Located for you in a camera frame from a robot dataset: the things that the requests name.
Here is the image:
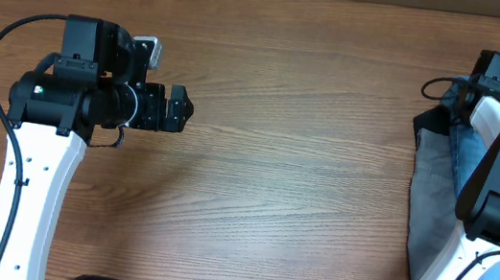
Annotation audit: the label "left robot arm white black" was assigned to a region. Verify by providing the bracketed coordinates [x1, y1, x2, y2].
[0, 13, 194, 280]

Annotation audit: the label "grey folded trousers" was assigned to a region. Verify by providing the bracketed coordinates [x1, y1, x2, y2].
[407, 129, 456, 280]

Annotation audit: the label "black folded garment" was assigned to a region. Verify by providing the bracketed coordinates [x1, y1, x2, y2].
[413, 105, 451, 136]

